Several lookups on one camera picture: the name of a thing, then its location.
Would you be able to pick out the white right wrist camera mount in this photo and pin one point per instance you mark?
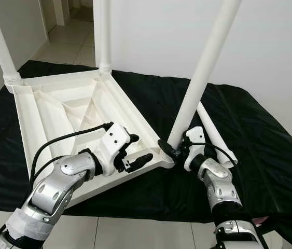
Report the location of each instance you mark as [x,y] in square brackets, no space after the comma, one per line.
[195,137]

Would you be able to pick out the white plastic children table top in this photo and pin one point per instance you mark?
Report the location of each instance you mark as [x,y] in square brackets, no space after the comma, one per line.
[63,104]

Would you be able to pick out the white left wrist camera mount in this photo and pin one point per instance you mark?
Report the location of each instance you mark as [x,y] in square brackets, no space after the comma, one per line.
[117,140]

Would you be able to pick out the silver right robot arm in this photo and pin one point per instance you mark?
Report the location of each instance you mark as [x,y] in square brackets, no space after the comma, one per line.
[218,181]

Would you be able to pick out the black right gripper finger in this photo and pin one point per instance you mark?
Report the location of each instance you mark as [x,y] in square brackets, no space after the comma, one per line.
[166,148]

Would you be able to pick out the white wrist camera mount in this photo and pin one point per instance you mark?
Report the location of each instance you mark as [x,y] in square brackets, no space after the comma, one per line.
[195,137]
[117,140]

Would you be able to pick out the pink cloth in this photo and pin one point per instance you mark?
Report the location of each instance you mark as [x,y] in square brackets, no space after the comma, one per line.
[265,220]

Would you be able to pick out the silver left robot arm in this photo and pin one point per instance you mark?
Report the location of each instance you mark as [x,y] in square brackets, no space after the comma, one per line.
[57,192]

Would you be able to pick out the white door frame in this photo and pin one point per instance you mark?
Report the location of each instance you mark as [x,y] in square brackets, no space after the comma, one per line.
[60,11]

